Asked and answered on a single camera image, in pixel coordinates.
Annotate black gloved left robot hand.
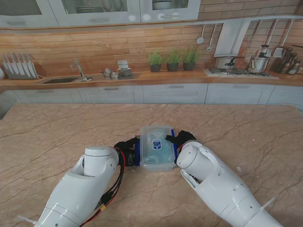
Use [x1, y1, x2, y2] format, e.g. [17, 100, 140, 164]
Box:
[113, 136, 141, 154]

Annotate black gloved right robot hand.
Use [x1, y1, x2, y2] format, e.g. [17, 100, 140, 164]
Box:
[164, 130, 197, 149]

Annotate clear plastic lid blue label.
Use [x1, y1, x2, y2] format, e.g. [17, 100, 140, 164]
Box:
[139, 125, 175, 166]

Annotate clear plastic bag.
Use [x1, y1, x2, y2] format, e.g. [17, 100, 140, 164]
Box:
[143, 129, 172, 164]

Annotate clear plastic crate blue clips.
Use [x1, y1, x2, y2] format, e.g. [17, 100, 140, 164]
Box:
[135, 125, 179, 172]

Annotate grey base cabinets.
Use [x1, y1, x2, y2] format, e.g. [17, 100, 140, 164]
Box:
[0, 83, 303, 105]

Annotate wooden kitchen countertop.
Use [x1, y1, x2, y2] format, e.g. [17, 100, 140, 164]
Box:
[0, 69, 303, 93]

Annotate stack of plates with cups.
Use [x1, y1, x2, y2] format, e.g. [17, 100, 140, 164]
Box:
[117, 60, 133, 78]

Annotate steel kitchen faucet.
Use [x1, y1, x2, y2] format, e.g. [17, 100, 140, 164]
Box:
[70, 58, 92, 82]

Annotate dark kitchen sink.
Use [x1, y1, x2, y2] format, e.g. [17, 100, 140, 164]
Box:
[42, 77, 80, 85]

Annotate knife block with knives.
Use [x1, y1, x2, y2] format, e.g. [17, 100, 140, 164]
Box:
[1, 53, 40, 80]

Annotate bowl inside cabinet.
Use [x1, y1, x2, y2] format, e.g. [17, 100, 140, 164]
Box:
[151, 0, 172, 10]

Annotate plates stacked inside cabinet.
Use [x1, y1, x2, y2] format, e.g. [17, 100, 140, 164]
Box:
[75, 6, 105, 14]

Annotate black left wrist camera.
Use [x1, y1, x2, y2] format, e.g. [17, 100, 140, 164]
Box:
[124, 151, 139, 167]

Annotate red black left arm cable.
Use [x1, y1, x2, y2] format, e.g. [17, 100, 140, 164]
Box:
[80, 150, 126, 227]

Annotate hanging copper-handled utensil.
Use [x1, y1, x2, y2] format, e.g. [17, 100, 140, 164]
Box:
[265, 20, 279, 47]
[250, 20, 263, 41]

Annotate grey glass-door wall cabinets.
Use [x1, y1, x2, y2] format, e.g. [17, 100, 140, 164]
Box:
[0, 0, 201, 28]

